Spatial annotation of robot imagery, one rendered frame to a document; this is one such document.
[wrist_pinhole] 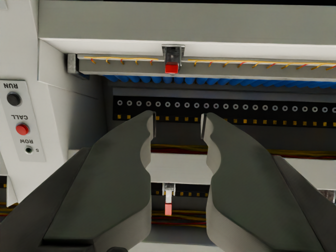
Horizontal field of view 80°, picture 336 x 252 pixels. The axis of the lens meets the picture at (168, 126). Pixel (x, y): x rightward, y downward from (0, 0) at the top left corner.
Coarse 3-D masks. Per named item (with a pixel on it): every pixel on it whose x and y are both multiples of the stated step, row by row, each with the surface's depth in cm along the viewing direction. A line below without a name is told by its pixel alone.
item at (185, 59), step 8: (80, 56) 29; (96, 56) 29; (112, 56) 29; (120, 56) 29; (128, 56) 28; (136, 56) 28; (144, 56) 28; (152, 56) 28; (160, 56) 28; (184, 56) 28; (192, 56) 28; (280, 64) 28; (296, 64) 28; (312, 64) 28; (328, 64) 28
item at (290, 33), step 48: (48, 0) 24; (48, 48) 25; (96, 48) 26; (144, 48) 26; (192, 48) 25; (240, 48) 25; (288, 48) 24; (96, 96) 42; (192, 96) 42; (240, 96) 42; (288, 96) 42
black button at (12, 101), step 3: (12, 93) 26; (9, 96) 26; (12, 96) 26; (15, 96) 26; (9, 99) 26; (12, 99) 26; (15, 99) 26; (18, 99) 26; (9, 102) 26; (12, 102) 26; (15, 102) 26; (18, 102) 26; (15, 105) 27
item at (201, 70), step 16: (80, 64) 29; (96, 64) 29; (112, 64) 29; (128, 64) 29; (144, 64) 29; (160, 64) 29; (192, 64) 29; (208, 64) 29; (224, 64) 28; (240, 64) 27; (256, 64) 27; (272, 64) 27; (288, 64) 27; (304, 64) 27; (320, 64) 27; (304, 80) 30; (320, 80) 30
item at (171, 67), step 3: (168, 63) 20; (171, 63) 20; (174, 63) 20; (177, 63) 21; (165, 66) 19; (168, 66) 19; (171, 66) 19; (174, 66) 19; (177, 66) 19; (165, 69) 19; (168, 69) 19; (171, 69) 19; (174, 69) 19; (177, 69) 19; (165, 72) 19; (168, 72) 19; (171, 72) 19; (174, 72) 19
